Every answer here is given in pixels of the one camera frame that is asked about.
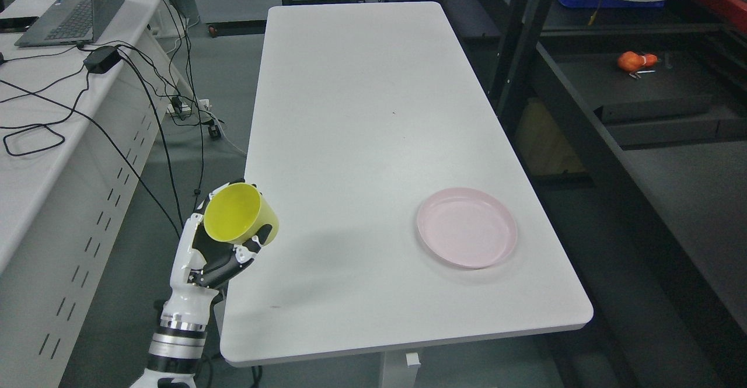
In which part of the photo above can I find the pink plastic plate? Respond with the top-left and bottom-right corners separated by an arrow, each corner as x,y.
416,187 -> 518,270

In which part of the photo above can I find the dark grey metal shelf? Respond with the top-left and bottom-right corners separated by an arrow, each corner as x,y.
445,0 -> 745,387

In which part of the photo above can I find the white side desk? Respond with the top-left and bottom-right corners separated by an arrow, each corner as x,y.
1,0 -> 183,387

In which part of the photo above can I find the orange toy on shelf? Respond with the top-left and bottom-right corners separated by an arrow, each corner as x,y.
616,51 -> 659,74

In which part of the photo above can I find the yellow plastic cup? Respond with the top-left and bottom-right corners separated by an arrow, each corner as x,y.
203,181 -> 280,246

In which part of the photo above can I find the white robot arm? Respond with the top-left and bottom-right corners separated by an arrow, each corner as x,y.
130,319 -> 207,387

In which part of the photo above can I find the black power adapter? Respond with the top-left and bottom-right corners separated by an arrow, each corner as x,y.
83,46 -> 123,74

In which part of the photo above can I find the black looped cable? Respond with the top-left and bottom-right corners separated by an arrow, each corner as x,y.
3,124 -> 66,157

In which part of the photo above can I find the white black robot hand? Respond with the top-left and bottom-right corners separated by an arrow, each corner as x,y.
160,180 -> 267,325

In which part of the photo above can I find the white table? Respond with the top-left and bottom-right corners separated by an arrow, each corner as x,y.
221,2 -> 594,387

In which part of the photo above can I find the grey laptop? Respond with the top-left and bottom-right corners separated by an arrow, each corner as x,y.
14,0 -> 125,47

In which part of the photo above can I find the white power strip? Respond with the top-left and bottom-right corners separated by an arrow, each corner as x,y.
166,99 -> 212,118

